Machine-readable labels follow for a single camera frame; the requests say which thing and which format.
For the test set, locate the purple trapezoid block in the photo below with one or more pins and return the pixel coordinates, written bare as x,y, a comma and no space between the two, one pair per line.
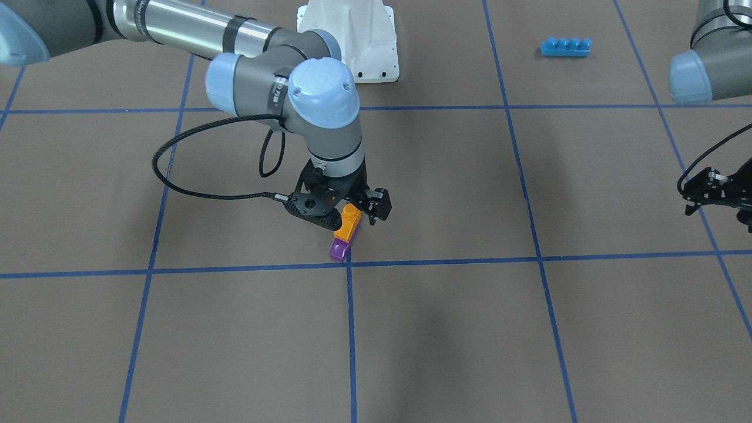
339,247

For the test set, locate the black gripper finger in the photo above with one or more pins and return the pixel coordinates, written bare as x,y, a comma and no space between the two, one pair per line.
332,219
376,204

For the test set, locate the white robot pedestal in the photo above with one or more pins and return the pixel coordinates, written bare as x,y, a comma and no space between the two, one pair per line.
365,31

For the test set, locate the brown paper table cover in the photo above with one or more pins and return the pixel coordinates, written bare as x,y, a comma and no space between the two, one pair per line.
537,265

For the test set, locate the black camera mount bracket near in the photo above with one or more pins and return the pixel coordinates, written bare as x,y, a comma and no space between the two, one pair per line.
302,204

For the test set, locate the long blue block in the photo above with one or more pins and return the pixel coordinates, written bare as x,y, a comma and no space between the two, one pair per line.
566,47

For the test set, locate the orange trapezoid block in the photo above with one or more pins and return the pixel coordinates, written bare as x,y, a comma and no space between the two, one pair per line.
350,221

